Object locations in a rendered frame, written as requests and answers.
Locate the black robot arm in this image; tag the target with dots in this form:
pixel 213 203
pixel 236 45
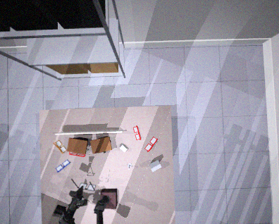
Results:
pixel 66 217

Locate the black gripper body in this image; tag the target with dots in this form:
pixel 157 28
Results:
pixel 75 196

